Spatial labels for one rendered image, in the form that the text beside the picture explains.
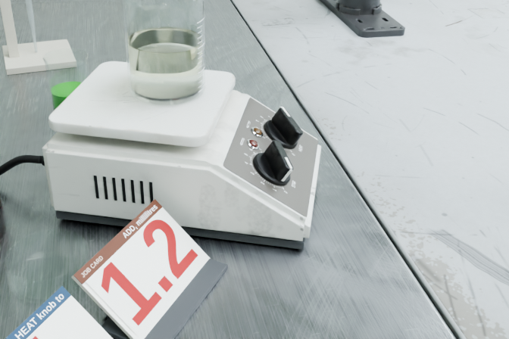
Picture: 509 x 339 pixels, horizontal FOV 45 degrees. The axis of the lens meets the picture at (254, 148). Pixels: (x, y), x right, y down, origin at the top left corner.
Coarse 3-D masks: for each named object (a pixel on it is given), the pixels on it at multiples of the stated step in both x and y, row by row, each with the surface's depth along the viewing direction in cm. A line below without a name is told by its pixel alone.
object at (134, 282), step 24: (144, 240) 42; (168, 240) 43; (120, 264) 40; (144, 264) 41; (168, 264) 42; (192, 264) 43; (96, 288) 38; (120, 288) 39; (144, 288) 40; (168, 288) 41; (120, 312) 38; (144, 312) 39
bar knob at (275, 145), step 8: (272, 144) 47; (280, 144) 47; (264, 152) 47; (272, 152) 46; (280, 152) 46; (256, 160) 46; (264, 160) 47; (272, 160) 46; (280, 160) 46; (288, 160) 46; (256, 168) 46; (264, 168) 46; (272, 168) 46; (280, 168) 45; (288, 168) 45; (264, 176) 46; (272, 176) 46; (280, 176) 45; (288, 176) 47; (280, 184) 46
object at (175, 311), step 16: (176, 224) 44; (192, 240) 45; (192, 272) 43; (208, 272) 43; (176, 288) 41; (192, 288) 42; (208, 288) 42; (176, 304) 41; (192, 304) 41; (112, 320) 39; (160, 320) 39; (176, 320) 39; (112, 336) 38; (128, 336) 38; (144, 336) 38; (160, 336) 38
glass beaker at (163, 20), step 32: (128, 0) 43; (160, 0) 48; (192, 0) 48; (128, 32) 45; (160, 32) 44; (192, 32) 45; (128, 64) 47; (160, 64) 45; (192, 64) 46; (160, 96) 46; (192, 96) 47
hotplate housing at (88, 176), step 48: (240, 96) 53; (48, 144) 45; (96, 144) 45; (144, 144) 45; (96, 192) 46; (144, 192) 45; (192, 192) 45; (240, 192) 44; (240, 240) 46; (288, 240) 46
